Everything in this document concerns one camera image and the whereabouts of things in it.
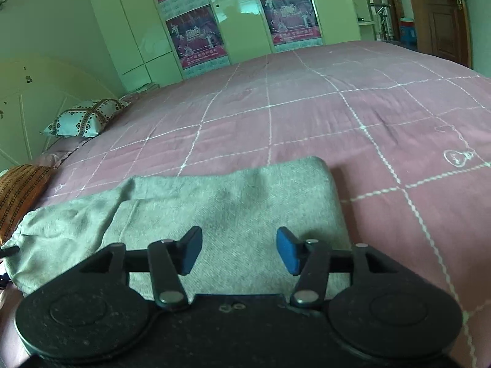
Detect grey pants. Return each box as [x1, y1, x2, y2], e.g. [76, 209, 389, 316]
[0, 156, 351, 298]

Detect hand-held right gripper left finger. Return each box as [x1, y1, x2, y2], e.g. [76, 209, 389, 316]
[79, 226, 203, 311]

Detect cream glossy wardrobe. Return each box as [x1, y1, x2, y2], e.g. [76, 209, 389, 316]
[81, 0, 374, 91]

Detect pink pillow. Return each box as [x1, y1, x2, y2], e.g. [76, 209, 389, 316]
[33, 134, 93, 168]

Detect cream wooden headboard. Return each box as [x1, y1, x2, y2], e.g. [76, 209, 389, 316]
[0, 56, 124, 173]

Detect cream corner shelf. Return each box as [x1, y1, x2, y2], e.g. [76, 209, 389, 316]
[344, 0, 379, 41]

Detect bed with pink sheet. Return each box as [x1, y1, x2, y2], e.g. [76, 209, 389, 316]
[0, 40, 491, 368]

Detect orange striped pillow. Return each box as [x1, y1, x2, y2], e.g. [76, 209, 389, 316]
[0, 164, 56, 244]

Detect pale folded cloth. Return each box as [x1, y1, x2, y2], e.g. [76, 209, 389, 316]
[130, 82, 160, 95]

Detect white patterned pillow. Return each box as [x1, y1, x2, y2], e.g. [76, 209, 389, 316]
[40, 98, 131, 139]

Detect brown wooden door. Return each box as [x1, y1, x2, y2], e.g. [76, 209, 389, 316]
[403, 0, 472, 68]

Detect metal rack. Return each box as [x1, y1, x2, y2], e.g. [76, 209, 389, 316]
[370, 3, 396, 41]

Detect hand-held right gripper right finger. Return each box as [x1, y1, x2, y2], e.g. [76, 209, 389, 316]
[276, 227, 400, 309]

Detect blue plastic bin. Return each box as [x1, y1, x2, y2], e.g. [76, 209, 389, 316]
[399, 17, 417, 49]

